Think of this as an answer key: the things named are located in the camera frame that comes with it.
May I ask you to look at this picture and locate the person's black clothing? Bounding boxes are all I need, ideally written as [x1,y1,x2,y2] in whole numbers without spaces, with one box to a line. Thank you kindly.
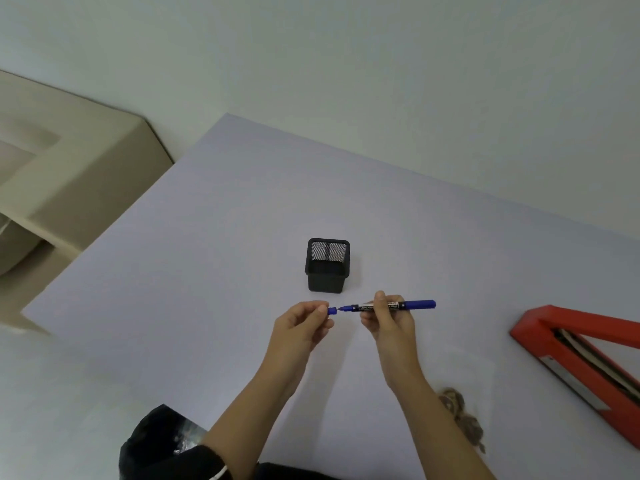
[118,404,351,480]

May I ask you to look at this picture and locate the person's right forearm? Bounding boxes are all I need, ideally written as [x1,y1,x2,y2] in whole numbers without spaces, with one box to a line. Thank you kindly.
[386,367,497,480]

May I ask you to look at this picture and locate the person's right hand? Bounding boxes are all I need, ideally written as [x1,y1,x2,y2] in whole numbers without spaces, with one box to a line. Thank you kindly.
[359,290,417,376]

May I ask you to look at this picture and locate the black mesh pen holder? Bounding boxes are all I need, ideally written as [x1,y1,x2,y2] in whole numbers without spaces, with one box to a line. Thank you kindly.
[304,238,351,294]

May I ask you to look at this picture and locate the papers in file holder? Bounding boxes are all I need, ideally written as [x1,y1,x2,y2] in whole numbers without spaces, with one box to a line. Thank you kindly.
[550,329,640,403]

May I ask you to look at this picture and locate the blue marker pen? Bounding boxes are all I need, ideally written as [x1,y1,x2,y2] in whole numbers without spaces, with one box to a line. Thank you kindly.
[338,299,437,314]

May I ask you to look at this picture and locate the person's left hand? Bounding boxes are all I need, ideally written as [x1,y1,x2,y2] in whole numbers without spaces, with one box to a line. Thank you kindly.
[274,301,335,366]

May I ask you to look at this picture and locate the person's left forearm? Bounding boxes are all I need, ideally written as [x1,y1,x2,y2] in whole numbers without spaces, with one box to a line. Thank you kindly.
[201,356,307,480]

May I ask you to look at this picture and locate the red file holder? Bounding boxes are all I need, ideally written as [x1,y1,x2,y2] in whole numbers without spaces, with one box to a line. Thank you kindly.
[509,305,640,450]

